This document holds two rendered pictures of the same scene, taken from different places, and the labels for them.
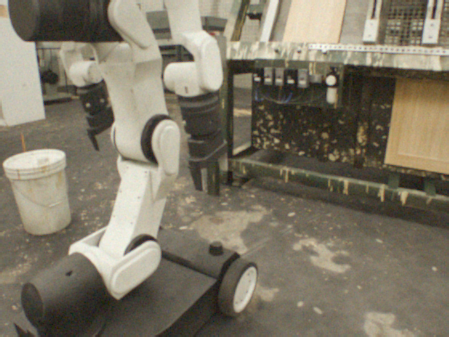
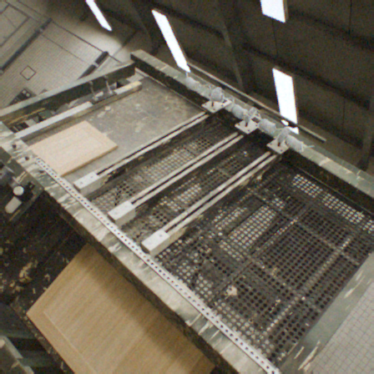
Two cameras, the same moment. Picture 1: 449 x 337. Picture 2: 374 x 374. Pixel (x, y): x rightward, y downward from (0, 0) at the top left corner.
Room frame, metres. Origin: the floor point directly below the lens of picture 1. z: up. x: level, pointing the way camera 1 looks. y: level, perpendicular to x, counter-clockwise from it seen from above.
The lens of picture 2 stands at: (-0.52, -1.01, 1.01)
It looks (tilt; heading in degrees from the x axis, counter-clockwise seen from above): 7 degrees up; 357
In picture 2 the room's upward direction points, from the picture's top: 40 degrees clockwise
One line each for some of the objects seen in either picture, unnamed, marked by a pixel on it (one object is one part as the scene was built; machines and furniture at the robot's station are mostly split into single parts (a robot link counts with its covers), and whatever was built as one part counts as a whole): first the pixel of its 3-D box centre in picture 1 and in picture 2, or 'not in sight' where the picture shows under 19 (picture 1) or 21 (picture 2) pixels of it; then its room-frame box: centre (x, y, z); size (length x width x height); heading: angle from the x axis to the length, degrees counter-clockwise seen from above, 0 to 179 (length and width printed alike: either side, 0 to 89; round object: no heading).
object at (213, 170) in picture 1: (212, 134); not in sight; (1.91, 0.06, 0.38); 0.06 x 0.06 x 0.75; 60
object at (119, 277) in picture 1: (115, 257); not in sight; (0.81, 0.32, 0.28); 0.21 x 0.20 x 0.13; 148
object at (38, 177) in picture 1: (38, 182); not in sight; (1.50, 0.95, 0.24); 0.32 x 0.30 x 0.47; 58
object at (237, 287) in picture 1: (239, 287); not in sight; (0.90, -0.05, 0.10); 0.20 x 0.05 x 0.20; 148
